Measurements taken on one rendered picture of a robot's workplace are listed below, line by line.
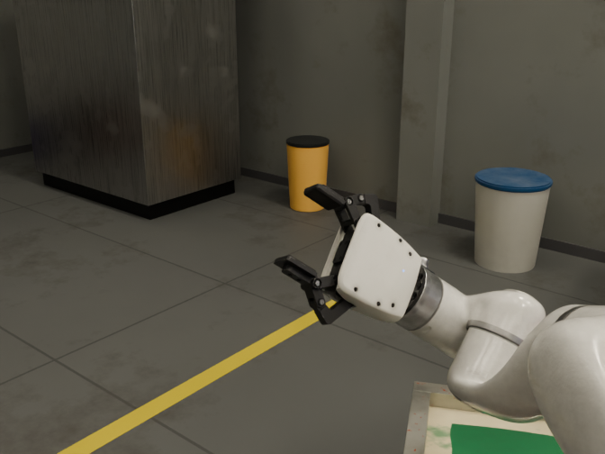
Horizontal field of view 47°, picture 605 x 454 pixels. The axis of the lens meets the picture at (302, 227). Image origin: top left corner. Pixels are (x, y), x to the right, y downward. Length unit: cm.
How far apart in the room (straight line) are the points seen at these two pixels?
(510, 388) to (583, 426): 20
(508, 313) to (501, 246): 386
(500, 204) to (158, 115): 262
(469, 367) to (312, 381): 264
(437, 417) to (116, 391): 216
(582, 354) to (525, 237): 413
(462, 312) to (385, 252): 12
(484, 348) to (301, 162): 483
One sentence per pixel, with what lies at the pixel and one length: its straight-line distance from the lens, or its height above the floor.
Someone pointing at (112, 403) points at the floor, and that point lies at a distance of 338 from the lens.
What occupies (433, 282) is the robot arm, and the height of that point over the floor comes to 150.
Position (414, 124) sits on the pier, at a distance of 533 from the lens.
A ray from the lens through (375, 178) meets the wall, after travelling 580.
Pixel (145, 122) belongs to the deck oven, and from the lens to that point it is 541.
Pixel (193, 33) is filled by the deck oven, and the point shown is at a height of 140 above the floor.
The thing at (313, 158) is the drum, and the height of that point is 46.
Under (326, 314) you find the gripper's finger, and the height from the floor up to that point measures 149.
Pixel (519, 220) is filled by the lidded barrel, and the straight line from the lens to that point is 460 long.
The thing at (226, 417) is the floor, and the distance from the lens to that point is 320.
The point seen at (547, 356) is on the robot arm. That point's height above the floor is 157.
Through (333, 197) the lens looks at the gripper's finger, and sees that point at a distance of 78.
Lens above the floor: 184
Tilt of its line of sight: 20 degrees down
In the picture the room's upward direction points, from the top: straight up
